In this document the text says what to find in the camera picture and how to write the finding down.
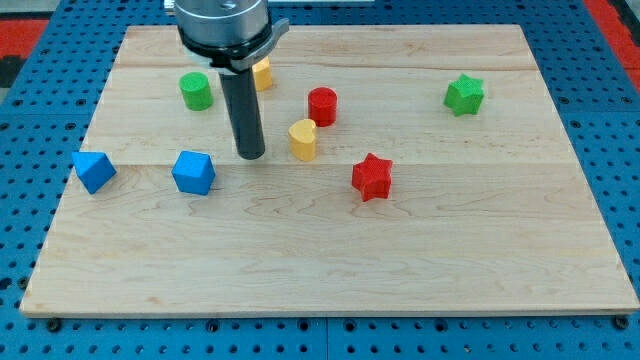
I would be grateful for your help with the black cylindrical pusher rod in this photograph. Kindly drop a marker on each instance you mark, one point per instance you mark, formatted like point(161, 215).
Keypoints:
point(243, 109)

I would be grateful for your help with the yellow heart block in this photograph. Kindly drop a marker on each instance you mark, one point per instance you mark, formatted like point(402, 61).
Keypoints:
point(303, 139)

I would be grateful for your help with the yellow block behind rod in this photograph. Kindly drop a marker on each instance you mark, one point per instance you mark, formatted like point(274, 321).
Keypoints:
point(262, 74)

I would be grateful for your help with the green cylinder block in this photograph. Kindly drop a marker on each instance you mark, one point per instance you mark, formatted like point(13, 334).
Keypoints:
point(196, 91)

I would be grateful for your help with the red cylinder block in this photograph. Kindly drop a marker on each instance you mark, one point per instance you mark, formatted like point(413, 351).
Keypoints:
point(322, 106)

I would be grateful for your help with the blue cube block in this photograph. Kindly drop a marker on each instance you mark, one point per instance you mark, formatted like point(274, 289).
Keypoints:
point(193, 172)

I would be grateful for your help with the red star block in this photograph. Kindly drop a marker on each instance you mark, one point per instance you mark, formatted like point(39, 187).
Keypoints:
point(372, 177)

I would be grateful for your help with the blue triangle block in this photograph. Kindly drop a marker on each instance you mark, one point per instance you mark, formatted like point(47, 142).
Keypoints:
point(94, 169)

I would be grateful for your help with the wooden board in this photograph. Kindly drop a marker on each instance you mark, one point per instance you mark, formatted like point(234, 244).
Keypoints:
point(488, 214)

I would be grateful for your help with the green star block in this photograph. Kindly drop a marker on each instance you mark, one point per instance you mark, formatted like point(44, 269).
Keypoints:
point(464, 95)

